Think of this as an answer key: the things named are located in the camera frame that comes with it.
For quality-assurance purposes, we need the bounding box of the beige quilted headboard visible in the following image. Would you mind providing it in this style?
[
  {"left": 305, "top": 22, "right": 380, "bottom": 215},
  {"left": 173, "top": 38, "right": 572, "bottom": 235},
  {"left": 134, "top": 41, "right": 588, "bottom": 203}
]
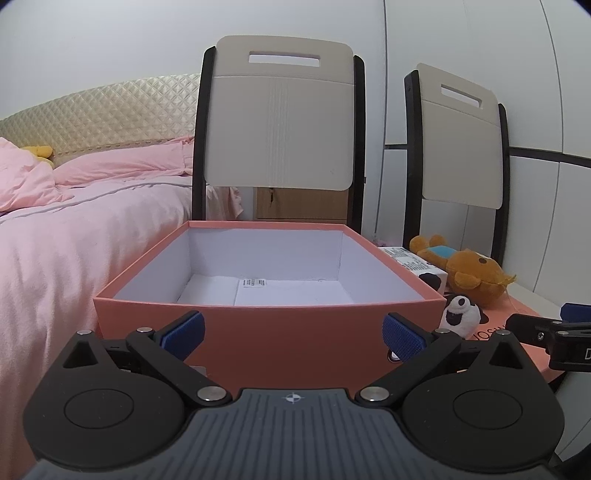
[{"left": 0, "top": 73, "right": 202, "bottom": 163}]

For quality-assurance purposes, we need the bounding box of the wooden nightstand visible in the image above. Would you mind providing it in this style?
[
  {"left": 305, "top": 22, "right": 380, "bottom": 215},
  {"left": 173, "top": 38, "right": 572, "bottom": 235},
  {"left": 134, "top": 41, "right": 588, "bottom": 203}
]
[{"left": 255, "top": 185, "right": 350, "bottom": 222}]

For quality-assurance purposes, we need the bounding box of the panda plush toy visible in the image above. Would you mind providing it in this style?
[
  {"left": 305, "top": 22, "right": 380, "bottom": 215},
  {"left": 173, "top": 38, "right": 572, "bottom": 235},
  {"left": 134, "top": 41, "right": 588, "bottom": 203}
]
[{"left": 437, "top": 294, "right": 488, "bottom": 334}]

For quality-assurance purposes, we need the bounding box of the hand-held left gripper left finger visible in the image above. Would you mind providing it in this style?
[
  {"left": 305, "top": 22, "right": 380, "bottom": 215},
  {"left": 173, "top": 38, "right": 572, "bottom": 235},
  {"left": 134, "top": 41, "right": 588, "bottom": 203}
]
[{"left": 61, "top": 310, "right": 232, "bottom": 408}]

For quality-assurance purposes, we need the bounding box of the white desktop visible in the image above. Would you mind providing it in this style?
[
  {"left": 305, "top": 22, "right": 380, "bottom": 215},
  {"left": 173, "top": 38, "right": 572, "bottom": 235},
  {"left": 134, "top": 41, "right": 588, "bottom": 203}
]
[{"left": 508, "top": 280, "right": 591, "bottom": 320}]

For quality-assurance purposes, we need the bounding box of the pink pillow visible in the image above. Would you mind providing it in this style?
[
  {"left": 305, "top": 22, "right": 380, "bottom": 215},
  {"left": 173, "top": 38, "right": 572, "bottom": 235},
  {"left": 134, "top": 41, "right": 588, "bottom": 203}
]
[{"left": 52, "top": 136, "right": 195, "bottom": 188}]

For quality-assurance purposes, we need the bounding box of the yellow plush toy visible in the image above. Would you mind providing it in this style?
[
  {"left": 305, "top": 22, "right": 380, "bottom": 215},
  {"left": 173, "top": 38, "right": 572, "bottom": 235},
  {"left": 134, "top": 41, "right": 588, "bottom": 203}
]
[{"left": 21, "top": 145, "right": 55, "bottom": 163}]

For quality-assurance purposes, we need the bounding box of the brown teddy bear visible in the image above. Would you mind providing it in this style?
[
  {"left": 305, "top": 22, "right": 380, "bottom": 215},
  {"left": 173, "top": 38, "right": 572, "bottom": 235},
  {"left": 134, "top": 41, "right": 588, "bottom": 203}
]
[{"left": 409, "top": 234, "right": 518, "bottom": 308}]

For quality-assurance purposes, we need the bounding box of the orange cardboard box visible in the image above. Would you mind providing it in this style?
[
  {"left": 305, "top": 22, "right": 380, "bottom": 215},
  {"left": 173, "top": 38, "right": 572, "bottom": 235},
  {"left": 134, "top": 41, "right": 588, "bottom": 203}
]
[{"left": 93, "top": 220, "right": 448, "bottom": 391}]

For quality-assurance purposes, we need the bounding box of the beige chair with black frame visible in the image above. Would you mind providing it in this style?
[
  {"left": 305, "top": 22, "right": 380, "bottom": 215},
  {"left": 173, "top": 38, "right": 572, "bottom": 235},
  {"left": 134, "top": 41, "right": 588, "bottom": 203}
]
[
  {"left": 403, "top": 63, "right": 510, "bottom": 268},
  {"left": 191, "top": 35, "right": 367, "bottom": 234}
]

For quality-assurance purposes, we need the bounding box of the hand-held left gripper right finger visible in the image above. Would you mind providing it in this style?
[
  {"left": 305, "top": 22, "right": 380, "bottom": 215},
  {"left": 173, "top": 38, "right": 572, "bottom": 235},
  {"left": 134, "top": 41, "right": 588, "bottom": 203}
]
[{"left": 355, "top": 313, "right": 539, "bottom": 409}]

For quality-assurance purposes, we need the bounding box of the cow print carton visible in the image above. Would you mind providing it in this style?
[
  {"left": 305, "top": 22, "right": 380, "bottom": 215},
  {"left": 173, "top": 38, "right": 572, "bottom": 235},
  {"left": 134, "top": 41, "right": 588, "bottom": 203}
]
[{"left": 377, "top": 246, "right": 449, "bottom": 295}]

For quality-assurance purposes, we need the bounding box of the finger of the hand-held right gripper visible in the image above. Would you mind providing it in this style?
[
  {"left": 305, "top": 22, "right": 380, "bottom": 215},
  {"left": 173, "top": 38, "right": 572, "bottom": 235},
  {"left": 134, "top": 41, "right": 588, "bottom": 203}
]
[
  {"left": 505, "top": 313, "right": 571, "bottom": 348},
  {"left": 560, "top": 303, "right": 591, "bottom": 325}
]

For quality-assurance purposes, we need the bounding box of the orange box lid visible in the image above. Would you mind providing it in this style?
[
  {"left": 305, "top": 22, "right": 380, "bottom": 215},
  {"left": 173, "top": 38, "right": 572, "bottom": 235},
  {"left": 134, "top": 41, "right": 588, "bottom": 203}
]
[{"left": 442, "top": 277, "right": 562, "bottom": 387}]

